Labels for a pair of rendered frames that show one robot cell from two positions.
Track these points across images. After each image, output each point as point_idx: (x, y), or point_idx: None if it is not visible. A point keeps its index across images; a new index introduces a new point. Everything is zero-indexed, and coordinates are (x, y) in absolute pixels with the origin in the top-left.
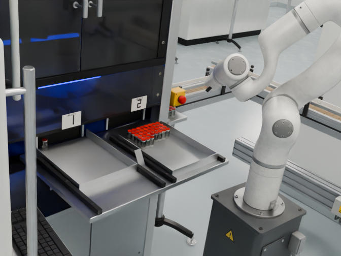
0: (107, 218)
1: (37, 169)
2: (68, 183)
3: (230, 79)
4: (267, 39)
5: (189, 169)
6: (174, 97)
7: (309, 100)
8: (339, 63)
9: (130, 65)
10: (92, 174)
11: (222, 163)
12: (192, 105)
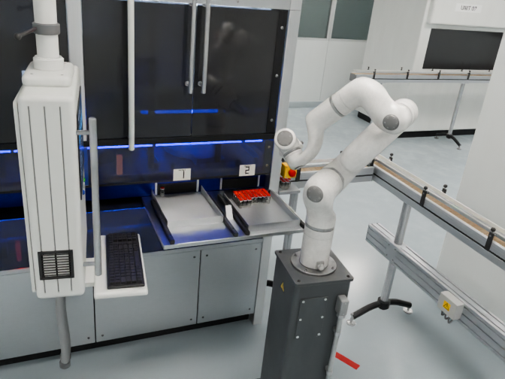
0: (216, 267)
1: (148, 207)
2: (161, 219)
3: (279, 149)
4: (309, 119)
5: (267, 228)
6: (285, 170)
7: (352, 175)
8: (364, 143)
9: (238, 136)
10: (185, 218)
11: (303, 229)
12: None
